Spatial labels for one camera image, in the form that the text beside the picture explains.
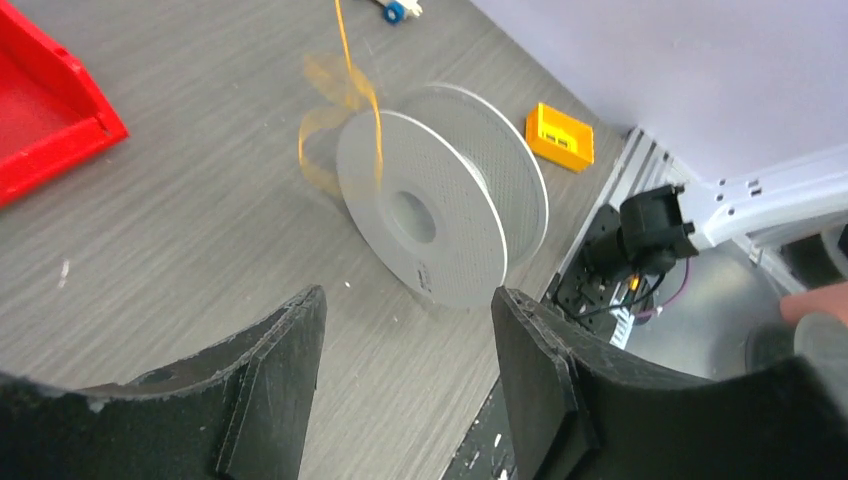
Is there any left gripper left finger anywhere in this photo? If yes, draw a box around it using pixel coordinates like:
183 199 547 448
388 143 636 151
1 285 327 479

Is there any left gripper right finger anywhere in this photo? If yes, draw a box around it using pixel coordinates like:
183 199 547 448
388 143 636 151
491 287 847 479

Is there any white plastic spool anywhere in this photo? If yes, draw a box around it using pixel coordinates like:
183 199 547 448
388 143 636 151
336 83 549 308

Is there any yellow wire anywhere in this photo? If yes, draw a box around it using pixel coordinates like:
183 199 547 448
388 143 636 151
298 0 386 200

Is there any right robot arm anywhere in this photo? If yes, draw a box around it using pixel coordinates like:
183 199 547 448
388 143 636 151
581 146 847 281

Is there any small yellow block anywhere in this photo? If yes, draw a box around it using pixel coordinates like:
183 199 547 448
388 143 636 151
524 103 595 173

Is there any red bin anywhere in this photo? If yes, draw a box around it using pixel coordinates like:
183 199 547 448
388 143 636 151
1 1 129 207

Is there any white blue toy car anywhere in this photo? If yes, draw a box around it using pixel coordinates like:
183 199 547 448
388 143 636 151
376 0 423 24

